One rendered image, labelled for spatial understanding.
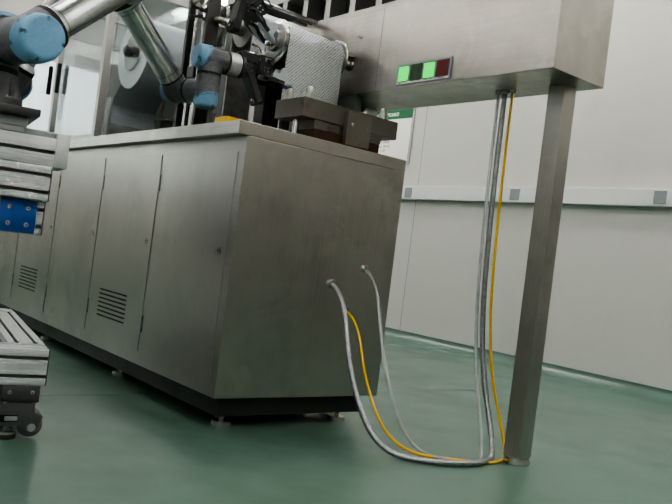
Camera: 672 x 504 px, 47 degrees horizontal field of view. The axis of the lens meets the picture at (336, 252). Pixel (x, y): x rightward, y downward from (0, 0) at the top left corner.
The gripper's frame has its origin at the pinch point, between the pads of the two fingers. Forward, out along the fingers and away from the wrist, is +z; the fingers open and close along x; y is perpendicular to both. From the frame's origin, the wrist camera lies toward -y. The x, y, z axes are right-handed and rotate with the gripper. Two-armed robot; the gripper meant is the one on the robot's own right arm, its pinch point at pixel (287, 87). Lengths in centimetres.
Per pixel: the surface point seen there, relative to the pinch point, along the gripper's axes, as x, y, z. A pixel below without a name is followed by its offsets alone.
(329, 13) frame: 24, 38, 31
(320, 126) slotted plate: -19.0, -13.9, 1.6
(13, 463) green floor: -41, -109, -87
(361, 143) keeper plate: -22.0, -16.5, 16.8
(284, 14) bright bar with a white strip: 30.8, 34.5, 14.9
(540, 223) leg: -74, -37, 46
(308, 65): -0.2, 9.3, 7.1
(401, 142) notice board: 225, 40, 262
